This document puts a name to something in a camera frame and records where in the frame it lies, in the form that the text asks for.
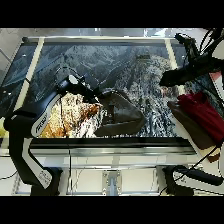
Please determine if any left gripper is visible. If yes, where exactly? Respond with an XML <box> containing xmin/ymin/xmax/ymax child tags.
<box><xmin>80</xmin><ymin>85</ymin><xmax>102</xmax><ymax>104</ymax></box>

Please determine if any red garment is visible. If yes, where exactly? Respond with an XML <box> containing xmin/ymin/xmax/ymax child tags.
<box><xmin>177</xmin><ymin>92</ymin><xmax>224</xmax><ymax>145</ymax></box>

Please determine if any grey T-shirt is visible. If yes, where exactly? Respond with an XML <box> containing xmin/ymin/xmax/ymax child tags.
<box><xmin>93</xmin><ymin>87</ymin><xmax>147</xmax><ymax>138</ymax></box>

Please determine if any silver frame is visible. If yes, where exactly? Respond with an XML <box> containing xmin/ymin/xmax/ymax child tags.
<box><xmin>0</xmin><ymin>35</ymin><xmax>224</xmax><ymax>197</ymax></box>

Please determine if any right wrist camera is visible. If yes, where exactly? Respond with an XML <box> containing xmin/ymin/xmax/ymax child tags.
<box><xmin>174</xmin><ymin>32</ymin><xmax>201</xmax><ymax>63</ymax></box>

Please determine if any black cable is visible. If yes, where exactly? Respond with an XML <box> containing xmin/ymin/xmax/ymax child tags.
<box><xmin>199</xmin><ymin>28</ymin><xmax>224</xmax><ymax>54</ymax></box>
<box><xmin>159</xmin><ymin>145</ymin><xmax>222</xmax><ymax>196</ymax></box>
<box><xmin>0</xmin><ymin>170</ymin><xmax>18</xmax><ymax>182</ymax></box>

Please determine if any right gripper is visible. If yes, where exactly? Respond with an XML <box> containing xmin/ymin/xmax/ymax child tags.
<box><xmin>159</xmin><ymin>67</ymin><xmax>189</xmax><ymax>88</ymax></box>

